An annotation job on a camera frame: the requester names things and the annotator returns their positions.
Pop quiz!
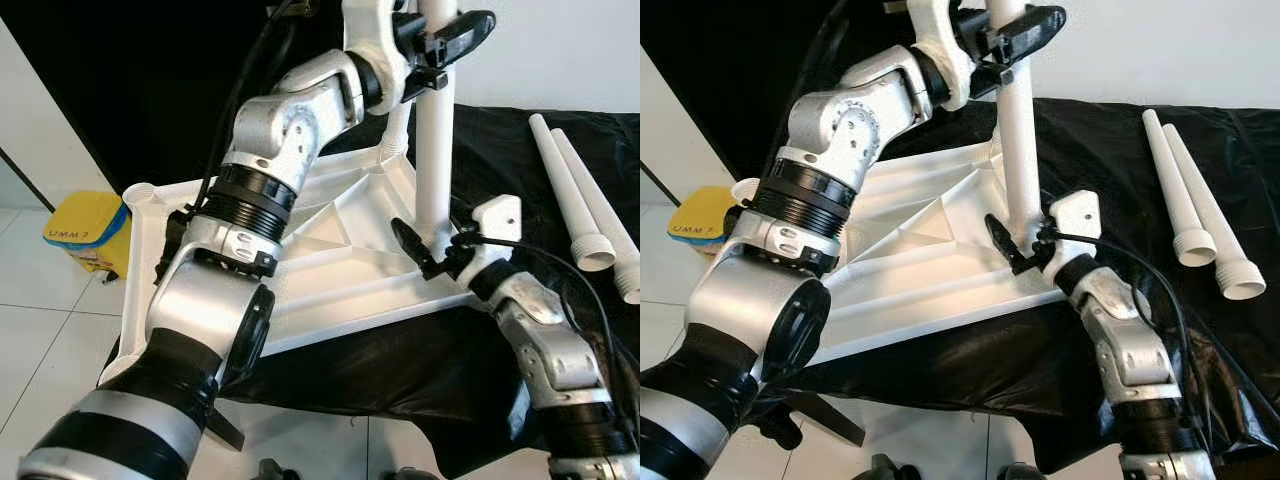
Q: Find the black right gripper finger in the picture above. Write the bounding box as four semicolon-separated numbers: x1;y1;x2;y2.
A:
391;217;441;281
986;213;1031;276

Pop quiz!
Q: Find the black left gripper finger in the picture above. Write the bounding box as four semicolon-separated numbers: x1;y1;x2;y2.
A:
1000;5;1068;63
432;9;497;67

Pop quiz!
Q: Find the white plastic table top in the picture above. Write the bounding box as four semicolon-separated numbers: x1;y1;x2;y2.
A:
730;140;1071;368
97;148;483;388

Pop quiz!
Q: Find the black plastic table sheet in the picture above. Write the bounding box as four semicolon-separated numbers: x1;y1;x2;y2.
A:
755;95;1280;476
100;100;641;480

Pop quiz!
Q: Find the yellow bin with blue band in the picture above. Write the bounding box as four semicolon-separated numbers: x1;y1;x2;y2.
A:
667;185;746;256
43;190;131;279

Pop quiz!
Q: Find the dark wooden table leg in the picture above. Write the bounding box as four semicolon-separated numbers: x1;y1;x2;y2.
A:
790;392;867;448
205;403;247;453

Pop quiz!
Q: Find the black door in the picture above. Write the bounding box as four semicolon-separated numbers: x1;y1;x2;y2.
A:
640;0;936;186
0;0;351;211

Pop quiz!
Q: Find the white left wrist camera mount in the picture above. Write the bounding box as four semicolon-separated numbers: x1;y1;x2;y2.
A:
340;0;413;89
908;0;976;111

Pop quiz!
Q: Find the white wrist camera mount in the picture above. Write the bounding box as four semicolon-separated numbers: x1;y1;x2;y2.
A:
462;195;523;266
908;0;976;111
1045;190;1103;263
340;0;413;89

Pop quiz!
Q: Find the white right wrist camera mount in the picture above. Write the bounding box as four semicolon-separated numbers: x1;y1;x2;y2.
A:
1045;190;1103;263
462;195;523;266

